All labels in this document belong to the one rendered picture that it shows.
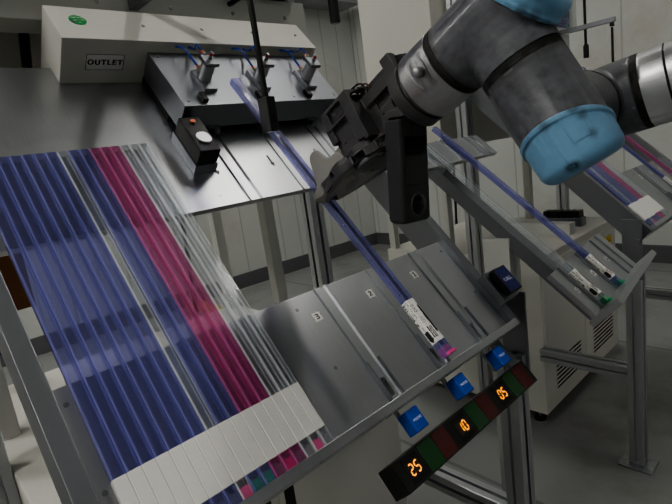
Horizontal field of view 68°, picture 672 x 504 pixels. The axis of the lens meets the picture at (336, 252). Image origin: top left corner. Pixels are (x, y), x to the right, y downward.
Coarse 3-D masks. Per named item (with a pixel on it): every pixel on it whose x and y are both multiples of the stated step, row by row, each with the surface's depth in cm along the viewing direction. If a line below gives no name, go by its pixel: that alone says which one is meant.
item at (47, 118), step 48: (0, 96) 70; (48, 96) 74; (96, 96) 78; (144, 96) 83; (0, 144) 65; (48, 144) 68; (96, 144) 72; (240, 144) 86; (192, 192) 74; (240, 192) 78; (288, 192) 83; (0, 240) 57
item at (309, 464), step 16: (512, 320) 84; (496, 336) 80; (464, 352) 74; (448, 368) 71; (416, 384) 67; (432, 384) 69; (400, 400) 64; (368, 416) 60; (384, 416) 61; (352, 432) 58; (336, 448) 56; (304, 464) 53; (320, 464) 59; (288, 480) 52; (256, 496) 49; (272, 496) 51
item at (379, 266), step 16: (240, 80) 75; (240, 96) 74; (256, 112) 72; (288, 144) 70; (304, 176) 68; (336, 208) 66; (352, 224) 65; (352, 240) 64; (368, 256) 63; (384, 272) 62; (400, 288) 61
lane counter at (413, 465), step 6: (414, 450) 64; (408, 456) 63; (414, 456) 63; (402, 462) 62; (408, 462) 62; (414, 462) 63; (420, 462) 63; (408, 468) 62; (414, 468) 62; (420, 468) 63; (426, 468) 63; (408, 474) 61; (414, 474) 62; (420, 474) 62; (426, 474) 62; (414, 480) 61; (420, 480) 62
